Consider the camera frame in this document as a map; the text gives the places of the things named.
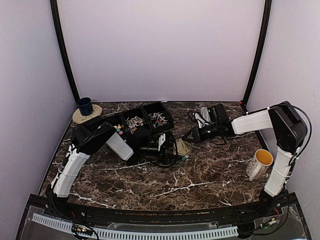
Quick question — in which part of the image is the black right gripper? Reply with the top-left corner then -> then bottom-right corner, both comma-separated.
182,122 -> 220,144

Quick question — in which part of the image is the white round lid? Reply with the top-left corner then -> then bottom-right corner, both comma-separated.
173,138 -> 193,156

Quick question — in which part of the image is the metal candy scoop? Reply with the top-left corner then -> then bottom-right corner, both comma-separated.
200,107 -> 212,123

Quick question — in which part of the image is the black three-compartment candy tray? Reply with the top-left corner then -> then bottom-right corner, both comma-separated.
104,102 -> 175,140

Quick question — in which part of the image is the clear plastic cup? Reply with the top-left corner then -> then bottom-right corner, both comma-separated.
173,154 -> 190,162

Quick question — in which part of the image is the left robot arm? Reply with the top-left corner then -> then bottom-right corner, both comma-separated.
45,116 -> 178,218

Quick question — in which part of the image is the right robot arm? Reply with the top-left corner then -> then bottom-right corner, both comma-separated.
182,101 -> 312,197

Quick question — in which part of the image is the white ceramic mug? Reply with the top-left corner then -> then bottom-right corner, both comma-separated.
246,149 -> 274,182

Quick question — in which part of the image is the dark blue cup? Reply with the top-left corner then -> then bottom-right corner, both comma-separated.
77,97 -> 93,116

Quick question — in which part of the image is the round wooden coaster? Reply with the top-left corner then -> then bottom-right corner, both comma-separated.
72,104 -> 103,124

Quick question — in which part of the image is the black camera cable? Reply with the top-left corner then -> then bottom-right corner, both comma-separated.
139,147 -> 166,168

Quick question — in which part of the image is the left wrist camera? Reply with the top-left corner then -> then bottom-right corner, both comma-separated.
158,133 -> 166,152

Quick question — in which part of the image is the black frame post right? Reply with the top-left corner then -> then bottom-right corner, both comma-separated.
241,0 -> 272,109

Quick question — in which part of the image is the black frame post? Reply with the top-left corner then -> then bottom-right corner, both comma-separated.
49,0 -> 80,102
241,0 -> 272,109

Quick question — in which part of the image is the white slotted cable duct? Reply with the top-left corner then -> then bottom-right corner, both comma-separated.
31,213 -> 239,240

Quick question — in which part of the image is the black frame post left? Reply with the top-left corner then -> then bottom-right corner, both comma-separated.
49,0 -> 80,102

